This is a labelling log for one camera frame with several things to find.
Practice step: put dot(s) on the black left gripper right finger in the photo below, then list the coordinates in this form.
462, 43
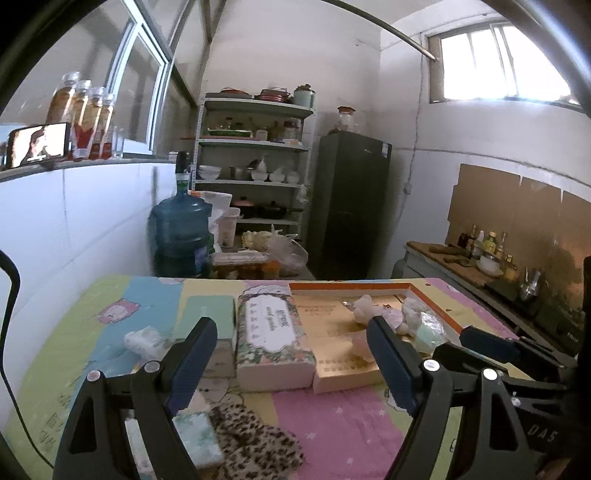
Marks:
491, 443

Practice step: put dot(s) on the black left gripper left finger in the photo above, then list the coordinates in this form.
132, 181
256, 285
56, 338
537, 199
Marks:
94, 442

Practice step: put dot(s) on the green tissue pack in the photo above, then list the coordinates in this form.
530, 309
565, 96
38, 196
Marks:
199, 439

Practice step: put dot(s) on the white fluffy plush toy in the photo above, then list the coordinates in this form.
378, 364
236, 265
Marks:
424, 326

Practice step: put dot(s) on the leopard print fabric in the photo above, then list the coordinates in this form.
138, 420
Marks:
252, 449

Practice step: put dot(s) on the metal kettle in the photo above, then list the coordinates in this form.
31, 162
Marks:
531, 286

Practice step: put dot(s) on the brown fluffy pompom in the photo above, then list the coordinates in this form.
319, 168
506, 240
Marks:
360, 346

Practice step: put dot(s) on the orange rimmed cardboard tray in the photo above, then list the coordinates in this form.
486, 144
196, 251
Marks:
330, 327

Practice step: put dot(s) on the white bowl on counter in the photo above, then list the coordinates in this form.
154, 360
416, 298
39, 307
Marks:
489, 265

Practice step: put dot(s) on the white teddy bear plush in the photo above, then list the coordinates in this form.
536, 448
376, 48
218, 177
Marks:
365, 309

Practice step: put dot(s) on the wooden cutting board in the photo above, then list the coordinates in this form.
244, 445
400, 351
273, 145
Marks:
449, 259

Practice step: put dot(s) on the floral secret garden box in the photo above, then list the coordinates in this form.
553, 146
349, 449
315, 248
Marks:
273, 352

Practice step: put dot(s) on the colourful cartoon table mat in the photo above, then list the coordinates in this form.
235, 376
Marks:
347, 434

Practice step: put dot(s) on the blue water jug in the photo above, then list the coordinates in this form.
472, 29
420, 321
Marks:
181, 240

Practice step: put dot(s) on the white plastic bin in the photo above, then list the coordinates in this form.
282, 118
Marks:
226, 227

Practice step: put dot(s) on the clear plastic bag with food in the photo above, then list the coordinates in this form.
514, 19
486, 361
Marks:
283, 249

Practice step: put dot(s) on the smartphone on window sill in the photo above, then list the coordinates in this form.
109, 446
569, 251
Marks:
38, 143

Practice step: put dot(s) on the black refrigerator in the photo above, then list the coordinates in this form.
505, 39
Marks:
346, 205

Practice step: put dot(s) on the white metal shelf rack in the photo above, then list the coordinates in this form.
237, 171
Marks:
258, 149

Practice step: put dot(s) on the glass jar on refrigerator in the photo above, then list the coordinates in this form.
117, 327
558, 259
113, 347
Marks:
347, 119

